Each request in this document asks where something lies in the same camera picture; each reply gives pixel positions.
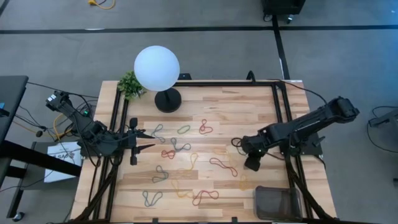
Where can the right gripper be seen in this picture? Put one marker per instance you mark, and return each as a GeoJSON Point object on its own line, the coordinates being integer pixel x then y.
{"type": "Point", "coordinates": [255, 146]}

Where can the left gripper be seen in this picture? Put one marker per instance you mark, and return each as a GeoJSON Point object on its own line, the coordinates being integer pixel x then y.
{"type": "Point", "coordinates": [133, 141]}

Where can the small red rubber band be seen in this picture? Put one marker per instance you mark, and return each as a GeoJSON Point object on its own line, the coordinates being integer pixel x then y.
{"type": "Point", "coordinates": [168, 153]}

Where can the yellow rubber band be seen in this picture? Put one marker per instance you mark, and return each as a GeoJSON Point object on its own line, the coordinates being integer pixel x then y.
{"type": "Point", "coordinates": [175, 188]}
{"type": "Point", "coordinates": [217, 152]}
{"type": "Point", "coordinates": [243, 179]}
{"type": "Point", "coordinates": [196, 157]}

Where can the dark teal rubber band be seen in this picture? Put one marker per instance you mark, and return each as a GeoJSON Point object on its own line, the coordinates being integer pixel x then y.
{"type": "Point", "coordinates": [159, 171]}

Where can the green rubber band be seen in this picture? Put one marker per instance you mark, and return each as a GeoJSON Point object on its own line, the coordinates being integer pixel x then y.
{"type": "Point", "coordinates": [178, 131]}

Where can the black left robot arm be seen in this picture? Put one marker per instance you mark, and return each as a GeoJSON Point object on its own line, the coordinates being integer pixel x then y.
{"type": "Point", "coordinates": [70, 109]}

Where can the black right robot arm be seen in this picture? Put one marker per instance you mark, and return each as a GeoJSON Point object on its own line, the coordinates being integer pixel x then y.
{"type": "Point", "coordinates": [311, 124]}

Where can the green potted plant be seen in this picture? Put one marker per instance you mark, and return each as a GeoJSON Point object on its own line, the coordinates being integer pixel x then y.
{"type": "Point", "coordinates": [130, 85]}

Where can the white globe table lamp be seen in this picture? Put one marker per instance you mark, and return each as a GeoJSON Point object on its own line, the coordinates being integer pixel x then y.
{"type": "Point", "coordinates": [157, 68]}

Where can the black table clamp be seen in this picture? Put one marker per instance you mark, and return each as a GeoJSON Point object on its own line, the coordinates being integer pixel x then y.
{"type": "Point", "coordinates": [185, 76]}

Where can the white printed sheet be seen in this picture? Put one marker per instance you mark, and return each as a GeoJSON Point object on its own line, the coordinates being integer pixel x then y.
{"type": "Point", "coordinates": [59, 169]}

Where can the black round plug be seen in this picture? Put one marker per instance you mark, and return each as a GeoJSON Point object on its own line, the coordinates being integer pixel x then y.
{"type": "Point", "coordinates": [38, 133]}

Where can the grey flat board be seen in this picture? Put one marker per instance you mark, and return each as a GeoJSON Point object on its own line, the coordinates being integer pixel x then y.
{"type": "Point", "coordinates": [31, 174]}

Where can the black floor stand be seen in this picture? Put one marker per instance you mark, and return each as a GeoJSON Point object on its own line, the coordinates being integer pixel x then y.
{"type": "Point", "coordinates": [385, 119]}

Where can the black desk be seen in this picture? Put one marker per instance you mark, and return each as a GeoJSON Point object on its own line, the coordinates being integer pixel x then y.
{"type": "Point", "coordinates": [12, 99]}

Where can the black wheeled cart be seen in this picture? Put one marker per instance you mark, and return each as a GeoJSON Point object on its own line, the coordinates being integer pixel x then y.
{"type": "Point", "coordinates": [283, 7]}

